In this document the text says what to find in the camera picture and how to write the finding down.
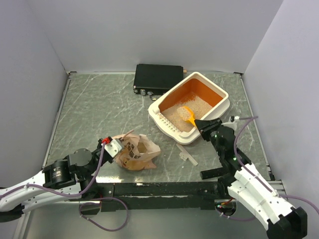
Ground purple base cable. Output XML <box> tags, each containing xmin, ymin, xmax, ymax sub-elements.
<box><xmin>215</xmin><ymin>204</ymin><xmax>257</xmax><ymax>222</ymax></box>
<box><xmin>78</xmin><ymin>197</ymin><xmax>129</xmax><ymax>232</ymax></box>

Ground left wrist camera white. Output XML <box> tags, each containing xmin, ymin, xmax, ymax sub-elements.
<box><xmin>102</xmin><ymin>137</ymin><xmax>124</xmax><ymax>158</ymax></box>

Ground clean litter granules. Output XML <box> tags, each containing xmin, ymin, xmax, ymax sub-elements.
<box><xmin>162</xmin><ymin>96</ymin><xmax>212</xmax><ymax>132</ymax></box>

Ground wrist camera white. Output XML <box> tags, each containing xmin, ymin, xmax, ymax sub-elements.
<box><xmin>222</xmin><ymin>116</ymin><xmax>240</xmax><ymax>131</ymax></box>
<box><xmin>102</xmin><ymin>137</ymin><xmax>124</xmax><ymax>158</ymax></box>

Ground black carrying case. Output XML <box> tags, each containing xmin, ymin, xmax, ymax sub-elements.
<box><xmin>133</xmin><ymin>64</ymin><xmax>184</xmax><ymax>96</ymax></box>

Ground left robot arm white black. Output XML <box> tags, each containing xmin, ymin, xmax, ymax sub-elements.
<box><xmin>0</xmin><ymin>137</ymin><xmax>123</xmax><ymax>223</ymax></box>

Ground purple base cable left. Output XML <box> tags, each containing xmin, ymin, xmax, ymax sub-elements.
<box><xmin>78</xmin><ymin>197</ymin><xmax>129</xmax><ymax>232</ymax></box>

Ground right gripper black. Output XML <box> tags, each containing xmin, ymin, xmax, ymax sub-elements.
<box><xmin>194</xmin><ymin>117</ymin><xmax>224</xmax><ymax>156</ymax></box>

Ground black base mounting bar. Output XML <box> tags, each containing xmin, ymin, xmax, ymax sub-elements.
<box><xmin>69</xmin><ymin>181</ymin><xmax>247</xmax><ymax>212</ymax></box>

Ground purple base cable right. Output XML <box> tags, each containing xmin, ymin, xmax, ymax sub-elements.
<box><xmin>215</xmin><ymin>204</ymin><xmax>257</xmax><ymax>222</ymax></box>

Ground cream orange litter box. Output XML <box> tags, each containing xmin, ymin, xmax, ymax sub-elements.
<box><xmin>148</xmin><ymin>72</ymin><xmax>230</xmax><ymax>145</ymax></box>

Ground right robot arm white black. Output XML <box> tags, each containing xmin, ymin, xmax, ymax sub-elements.
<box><xmin>194</xmin><ymin>117</ymin><xmax>308</xmax><ymax>239</ymax></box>

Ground yellow plastic litter scoop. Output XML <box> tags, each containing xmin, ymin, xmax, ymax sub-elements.
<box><xmin>176</xmin><ymin>106</ymin><xmax>197</xmax><ymax>132</ymax></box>

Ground pink cat litter bag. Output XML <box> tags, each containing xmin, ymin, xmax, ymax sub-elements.
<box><xmin>113</xmin><ymin>131</ymin><xmax>161</xmax><ymax>171</ymax></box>

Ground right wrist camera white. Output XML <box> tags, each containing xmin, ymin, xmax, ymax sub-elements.
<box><xmin>222</xmin><ymin>116</ymin><xmax>240</xmax><ymax>131</ymax></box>

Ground beige bag sealing clip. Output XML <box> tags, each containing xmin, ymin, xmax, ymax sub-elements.
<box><xmin>176</xmin><ymin>144</ymin><xmax>198</xmax><ymax>166</ymax></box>

